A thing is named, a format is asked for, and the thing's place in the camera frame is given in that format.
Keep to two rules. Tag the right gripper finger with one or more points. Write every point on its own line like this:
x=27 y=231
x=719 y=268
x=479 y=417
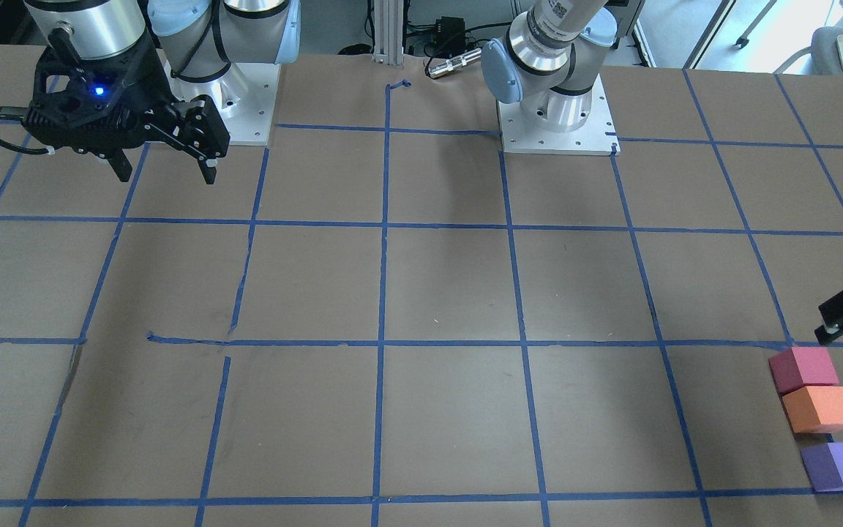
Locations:
x=120 y=164
x=194 y=127

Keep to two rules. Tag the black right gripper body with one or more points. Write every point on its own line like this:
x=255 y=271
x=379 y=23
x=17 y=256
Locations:
x=145 y=86

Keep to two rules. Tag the orange foam cube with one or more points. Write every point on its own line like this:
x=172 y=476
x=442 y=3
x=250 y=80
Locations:
x=815 y=409

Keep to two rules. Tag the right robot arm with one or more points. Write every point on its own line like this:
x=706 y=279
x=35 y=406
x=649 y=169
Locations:
x=196 y=41

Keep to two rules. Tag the pink foam cube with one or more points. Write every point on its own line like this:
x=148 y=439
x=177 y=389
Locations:
x=798 y=367

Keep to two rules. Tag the purple foam cube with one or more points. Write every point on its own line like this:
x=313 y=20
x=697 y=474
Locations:
x=824 y=466

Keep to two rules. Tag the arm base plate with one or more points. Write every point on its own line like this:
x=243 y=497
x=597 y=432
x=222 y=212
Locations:
x=554 y=123
x=246 y=95

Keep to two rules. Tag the aluminium frame post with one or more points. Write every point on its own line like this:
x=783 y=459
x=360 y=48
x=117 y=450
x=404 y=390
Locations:
x=388 y=29

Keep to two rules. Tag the silver cable connector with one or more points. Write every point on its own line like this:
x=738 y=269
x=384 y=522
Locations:
x=454 y=64

